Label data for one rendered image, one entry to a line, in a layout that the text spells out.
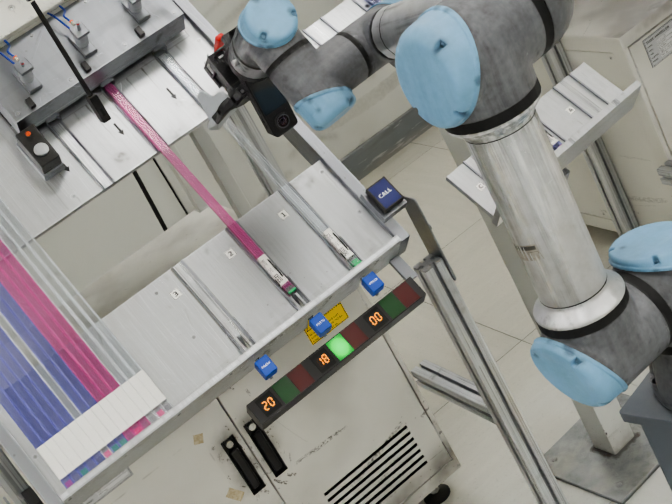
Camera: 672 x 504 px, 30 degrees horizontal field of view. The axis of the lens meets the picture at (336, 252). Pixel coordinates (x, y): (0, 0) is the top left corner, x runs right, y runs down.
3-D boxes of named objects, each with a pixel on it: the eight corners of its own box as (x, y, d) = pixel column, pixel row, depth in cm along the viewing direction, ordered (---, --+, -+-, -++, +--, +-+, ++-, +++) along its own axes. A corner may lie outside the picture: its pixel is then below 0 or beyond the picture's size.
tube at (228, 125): (361, 265, 201) (362, 262, 200) (354, 270, 201) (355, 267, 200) (168, 57, 216) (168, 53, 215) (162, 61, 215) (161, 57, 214)
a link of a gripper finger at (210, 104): (192, 104, 199) (220, 72, 192) (215, 134, 199) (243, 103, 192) (179, 111, 197) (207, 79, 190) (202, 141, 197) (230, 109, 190)
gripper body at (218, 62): (240, 44, 194) (252, 14, 182) (274, 88, 194) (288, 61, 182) (201, 71, 191) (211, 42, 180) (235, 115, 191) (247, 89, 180)
